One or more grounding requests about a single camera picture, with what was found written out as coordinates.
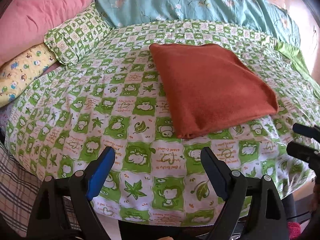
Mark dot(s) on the green checkered bed quilt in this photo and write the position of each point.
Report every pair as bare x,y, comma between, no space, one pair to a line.
115,97

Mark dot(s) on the green checkered pillow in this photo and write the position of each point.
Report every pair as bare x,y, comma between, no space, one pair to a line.
72,40

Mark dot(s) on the yellow cartoon print pillow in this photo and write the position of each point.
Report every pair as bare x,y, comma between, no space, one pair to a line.
18,73

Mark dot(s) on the pink pillow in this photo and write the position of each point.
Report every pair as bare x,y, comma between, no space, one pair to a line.
25,22

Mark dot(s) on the plaid bed sheet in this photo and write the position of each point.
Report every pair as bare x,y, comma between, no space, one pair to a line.
19,189

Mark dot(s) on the teal floral duvet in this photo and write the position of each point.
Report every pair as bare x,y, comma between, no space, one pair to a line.
259,15

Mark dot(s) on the orange knitted sweater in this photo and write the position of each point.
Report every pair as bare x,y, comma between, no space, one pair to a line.
209,89

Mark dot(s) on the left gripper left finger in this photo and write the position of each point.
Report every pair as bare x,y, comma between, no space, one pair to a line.
49,219

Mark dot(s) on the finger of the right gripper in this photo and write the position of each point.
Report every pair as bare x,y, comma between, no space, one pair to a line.
310,132
305,154

